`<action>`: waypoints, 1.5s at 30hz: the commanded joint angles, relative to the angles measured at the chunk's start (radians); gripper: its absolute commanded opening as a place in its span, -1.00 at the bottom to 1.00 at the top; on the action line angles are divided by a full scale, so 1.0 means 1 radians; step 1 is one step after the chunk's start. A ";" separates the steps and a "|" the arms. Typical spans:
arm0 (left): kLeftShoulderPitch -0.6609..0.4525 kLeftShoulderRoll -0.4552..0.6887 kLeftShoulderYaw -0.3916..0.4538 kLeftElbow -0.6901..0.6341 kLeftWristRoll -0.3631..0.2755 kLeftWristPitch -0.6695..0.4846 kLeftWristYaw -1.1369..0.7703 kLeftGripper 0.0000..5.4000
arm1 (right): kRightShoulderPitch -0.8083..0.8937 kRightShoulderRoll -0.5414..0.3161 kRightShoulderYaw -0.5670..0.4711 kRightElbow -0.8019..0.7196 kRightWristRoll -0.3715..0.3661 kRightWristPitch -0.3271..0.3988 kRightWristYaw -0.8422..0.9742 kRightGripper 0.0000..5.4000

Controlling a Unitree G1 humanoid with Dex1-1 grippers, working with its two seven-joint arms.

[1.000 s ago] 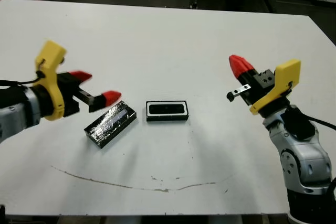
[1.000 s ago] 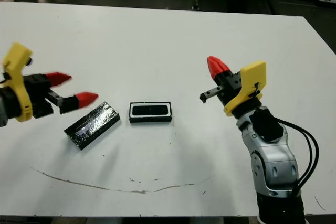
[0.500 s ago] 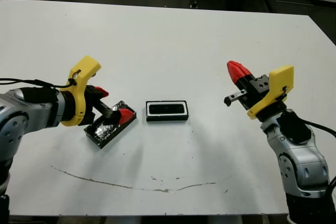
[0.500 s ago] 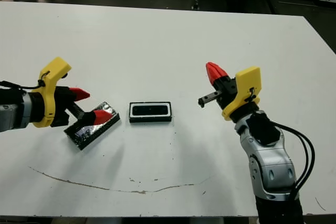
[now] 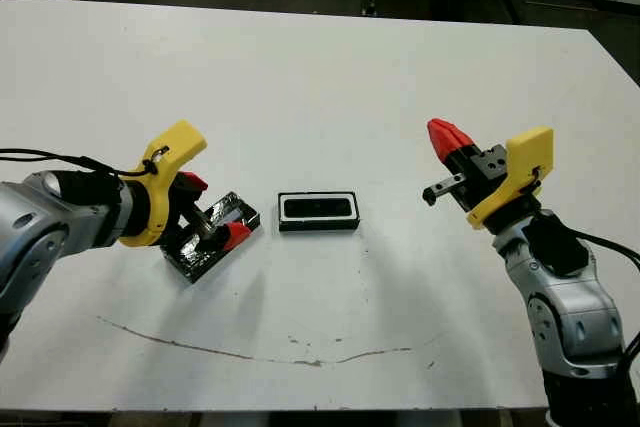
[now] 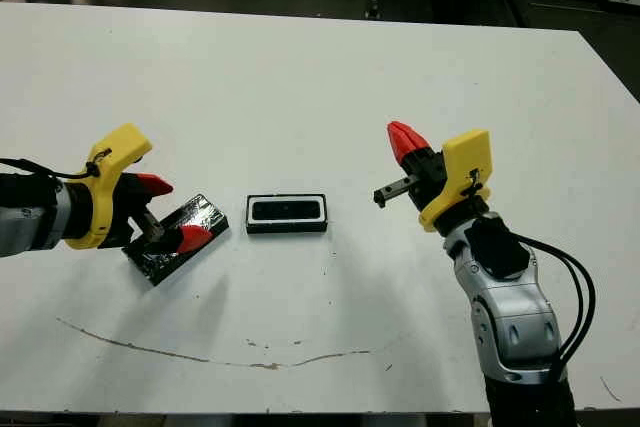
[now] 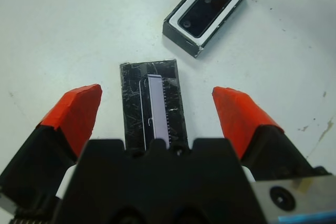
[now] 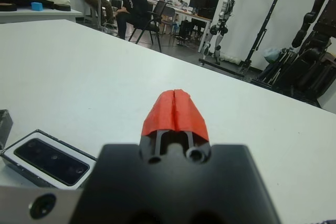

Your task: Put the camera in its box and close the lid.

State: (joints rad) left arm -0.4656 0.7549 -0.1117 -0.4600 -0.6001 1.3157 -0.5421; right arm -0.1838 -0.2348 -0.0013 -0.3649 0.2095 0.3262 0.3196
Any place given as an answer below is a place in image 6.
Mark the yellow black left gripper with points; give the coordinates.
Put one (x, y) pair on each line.
(107, 162)

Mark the glossy black box lid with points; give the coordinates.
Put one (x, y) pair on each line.
(205, 217)

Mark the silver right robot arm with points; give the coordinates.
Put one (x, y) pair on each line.
(520, 317)

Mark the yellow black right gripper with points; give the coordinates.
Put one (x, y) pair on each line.
(465, 172)

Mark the black box with white liner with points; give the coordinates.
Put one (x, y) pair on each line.
(285, 228)

